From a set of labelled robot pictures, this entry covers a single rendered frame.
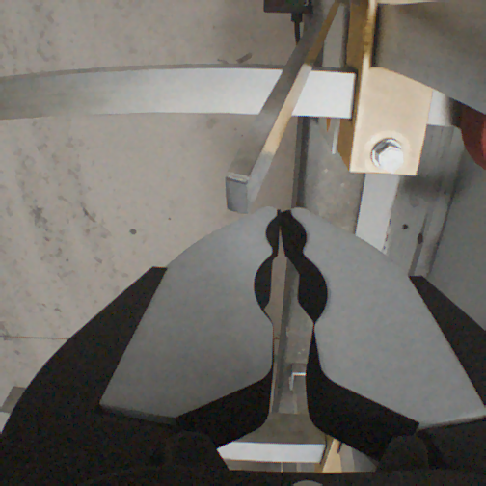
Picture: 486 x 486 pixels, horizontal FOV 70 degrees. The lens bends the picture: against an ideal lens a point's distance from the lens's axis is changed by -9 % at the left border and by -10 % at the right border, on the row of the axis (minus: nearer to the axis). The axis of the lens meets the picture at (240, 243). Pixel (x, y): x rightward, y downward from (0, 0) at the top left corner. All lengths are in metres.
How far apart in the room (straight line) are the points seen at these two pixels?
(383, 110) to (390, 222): 0.35
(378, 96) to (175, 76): 0.13
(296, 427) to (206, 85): 0.26
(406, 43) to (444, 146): 0.38
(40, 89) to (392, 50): 0.23
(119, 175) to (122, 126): 0.16
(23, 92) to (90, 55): 0.92
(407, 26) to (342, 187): 0.29
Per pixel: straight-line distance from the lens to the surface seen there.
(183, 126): 1.18
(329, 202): 0.47
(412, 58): 0.19
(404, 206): 0.59
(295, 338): 0.60
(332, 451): 0.31
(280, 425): 0.33
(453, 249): 0.60
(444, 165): 0.58
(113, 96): 0.28
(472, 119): 0.26
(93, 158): 1.30
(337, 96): 0.26
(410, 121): 0.27
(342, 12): 0.33
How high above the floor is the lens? 1.12
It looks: 58 degrees down
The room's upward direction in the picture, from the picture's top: 174 degrees counter-clockwise
